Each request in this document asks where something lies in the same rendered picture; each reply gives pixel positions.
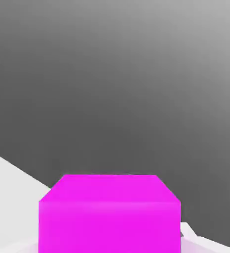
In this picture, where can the small magenta cube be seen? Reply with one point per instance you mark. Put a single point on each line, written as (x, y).
(109, 219)

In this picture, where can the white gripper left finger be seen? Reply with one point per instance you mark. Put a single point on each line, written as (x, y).
(31, 249)

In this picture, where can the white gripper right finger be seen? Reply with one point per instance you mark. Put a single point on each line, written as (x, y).
(194, 245)

